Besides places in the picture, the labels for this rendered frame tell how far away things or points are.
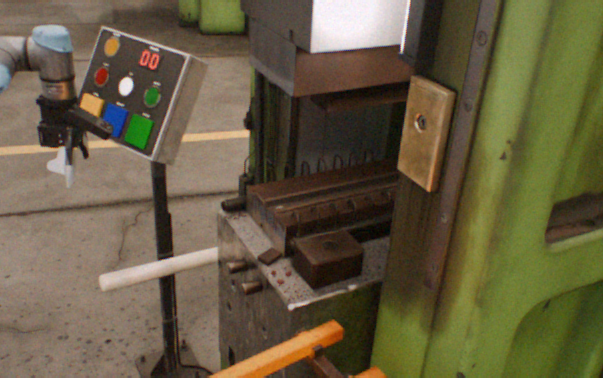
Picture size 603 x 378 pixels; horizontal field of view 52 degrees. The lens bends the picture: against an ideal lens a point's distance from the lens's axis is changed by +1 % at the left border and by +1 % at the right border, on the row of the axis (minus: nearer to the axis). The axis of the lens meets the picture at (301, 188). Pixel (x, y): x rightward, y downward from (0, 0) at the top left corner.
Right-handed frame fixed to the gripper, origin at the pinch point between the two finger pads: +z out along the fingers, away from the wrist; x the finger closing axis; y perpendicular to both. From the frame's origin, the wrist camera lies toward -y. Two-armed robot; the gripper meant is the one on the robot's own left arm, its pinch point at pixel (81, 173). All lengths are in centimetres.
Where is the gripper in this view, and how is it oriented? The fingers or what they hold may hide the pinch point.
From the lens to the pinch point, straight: 159.1
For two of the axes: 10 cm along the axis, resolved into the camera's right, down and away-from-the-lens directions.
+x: 0.4, 5.0, -8.7
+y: -10.0, -0.3, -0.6
